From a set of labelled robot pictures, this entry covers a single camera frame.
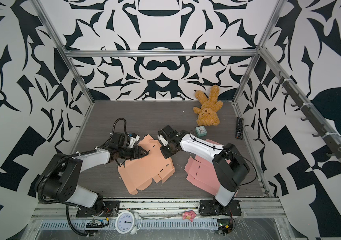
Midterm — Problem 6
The left green circuit board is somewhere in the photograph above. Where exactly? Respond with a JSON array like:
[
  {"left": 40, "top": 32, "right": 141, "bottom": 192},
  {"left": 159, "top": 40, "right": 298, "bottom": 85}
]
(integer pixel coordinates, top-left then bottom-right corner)
[{"left": 86, "top": 220, "right": 105, "bottom": 228}]

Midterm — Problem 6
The orange cardboard box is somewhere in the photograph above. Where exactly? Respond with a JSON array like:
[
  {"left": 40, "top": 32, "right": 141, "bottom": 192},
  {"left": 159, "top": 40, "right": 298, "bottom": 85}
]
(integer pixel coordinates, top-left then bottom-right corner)
[{"left": 118, "top": 135, "right": 175, "bottom": 195}]

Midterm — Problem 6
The green circuit board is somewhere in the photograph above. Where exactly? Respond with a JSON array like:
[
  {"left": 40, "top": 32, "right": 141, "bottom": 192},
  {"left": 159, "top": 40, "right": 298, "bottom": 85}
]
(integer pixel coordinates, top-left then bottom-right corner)
[
  {"left": 217, "top": 219, "right": 235, "bottom": 236},
  {"left": 86, "top": 220, "right": 105, "bottom": 228}
]

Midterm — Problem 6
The small pink toy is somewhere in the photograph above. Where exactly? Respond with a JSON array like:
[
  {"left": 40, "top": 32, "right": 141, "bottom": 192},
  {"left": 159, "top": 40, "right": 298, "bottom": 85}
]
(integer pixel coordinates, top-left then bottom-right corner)
[{"left": 182, "top": 211, "right": 196, "bottom": 222}]

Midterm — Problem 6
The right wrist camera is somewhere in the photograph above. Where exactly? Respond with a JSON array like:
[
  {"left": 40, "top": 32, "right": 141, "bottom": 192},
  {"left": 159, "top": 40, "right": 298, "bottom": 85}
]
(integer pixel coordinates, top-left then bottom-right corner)
[{"left": 158, "top": 132, "right": 168, "bottom": 147}]

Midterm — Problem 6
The white slotted cable duct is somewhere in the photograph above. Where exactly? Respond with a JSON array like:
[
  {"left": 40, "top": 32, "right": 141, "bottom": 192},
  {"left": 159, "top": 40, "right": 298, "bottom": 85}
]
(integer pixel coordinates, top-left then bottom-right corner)
[{"left": 38, "top": 218, "right": 219, "bottom": 231}]

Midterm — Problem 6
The black wall hook rail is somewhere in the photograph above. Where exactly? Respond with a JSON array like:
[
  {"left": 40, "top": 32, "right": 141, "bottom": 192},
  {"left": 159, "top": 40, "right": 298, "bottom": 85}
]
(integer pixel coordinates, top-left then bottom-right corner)
[{"left": 277, "top": 76, "right": 341, "bottom": 159}]

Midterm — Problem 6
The small teal alarm clock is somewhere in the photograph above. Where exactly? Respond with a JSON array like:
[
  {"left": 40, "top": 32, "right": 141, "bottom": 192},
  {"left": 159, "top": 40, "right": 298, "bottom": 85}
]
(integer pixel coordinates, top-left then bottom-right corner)
[{"left": 195, "top": 126, "right": 207, "bottom": 138}]

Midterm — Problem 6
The black remote control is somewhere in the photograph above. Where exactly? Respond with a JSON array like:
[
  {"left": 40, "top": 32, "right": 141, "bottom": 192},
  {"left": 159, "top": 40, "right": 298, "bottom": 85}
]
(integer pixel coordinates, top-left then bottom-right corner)
[{"left": 235, "top": 117, "right": 243, "bottom": 140}]

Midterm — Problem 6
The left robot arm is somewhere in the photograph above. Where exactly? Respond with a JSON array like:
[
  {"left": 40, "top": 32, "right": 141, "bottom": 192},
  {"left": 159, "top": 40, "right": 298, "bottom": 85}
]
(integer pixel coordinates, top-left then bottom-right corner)
[{"left": 35, "top": 130, "right": 149, "bottom": 238}]

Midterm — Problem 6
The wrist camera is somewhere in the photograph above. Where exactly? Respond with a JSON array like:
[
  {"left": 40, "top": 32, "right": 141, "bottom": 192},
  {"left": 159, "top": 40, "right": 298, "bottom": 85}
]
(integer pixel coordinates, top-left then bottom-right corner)
[
  {"left": 158, "top": 132, "right": 168, "bottom": 147},
  {"left": 128, "top": 133, "right": 140, "bottom": 148}
]

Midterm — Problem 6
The white round alarm clock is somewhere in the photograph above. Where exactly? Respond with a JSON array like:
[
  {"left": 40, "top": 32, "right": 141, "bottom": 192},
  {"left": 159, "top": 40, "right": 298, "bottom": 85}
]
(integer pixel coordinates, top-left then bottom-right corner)
[{"left": 115, "top": 211, "right": 143, "bottom": 235}]

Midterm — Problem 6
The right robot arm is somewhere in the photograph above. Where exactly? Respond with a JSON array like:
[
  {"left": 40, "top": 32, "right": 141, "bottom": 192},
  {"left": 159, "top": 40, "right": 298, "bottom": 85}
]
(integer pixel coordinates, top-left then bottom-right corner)
[{"left": 158, "top": 125, "right": 250, "bottom": 217}]

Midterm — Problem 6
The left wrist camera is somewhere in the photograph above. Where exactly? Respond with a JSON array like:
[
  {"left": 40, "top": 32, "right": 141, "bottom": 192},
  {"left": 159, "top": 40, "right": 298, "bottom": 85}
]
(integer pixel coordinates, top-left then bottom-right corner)
[{"left": 128, "top": 133, "right": 140, "bottom": 148}]

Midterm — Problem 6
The right green circuit board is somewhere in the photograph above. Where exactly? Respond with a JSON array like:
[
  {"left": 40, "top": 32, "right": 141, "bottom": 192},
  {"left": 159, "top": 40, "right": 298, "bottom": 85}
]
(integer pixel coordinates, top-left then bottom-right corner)
[{"left": 217, "top": 219, "right": 235, "bottom": 236}]

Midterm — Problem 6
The brown teddy bear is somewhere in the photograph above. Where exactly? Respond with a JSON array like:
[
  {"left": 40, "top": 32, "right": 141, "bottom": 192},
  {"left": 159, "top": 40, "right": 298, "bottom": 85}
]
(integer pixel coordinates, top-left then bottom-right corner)
[{"left": 193, "top": 85, "right": 223, "bottom": 126}]

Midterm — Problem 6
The pink flat cardboard box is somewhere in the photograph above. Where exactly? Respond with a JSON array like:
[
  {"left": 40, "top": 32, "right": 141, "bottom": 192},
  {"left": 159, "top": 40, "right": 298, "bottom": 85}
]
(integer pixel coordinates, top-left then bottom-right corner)
[{"left": 180, "top": 136, "right": 223, "bottom": 196}]

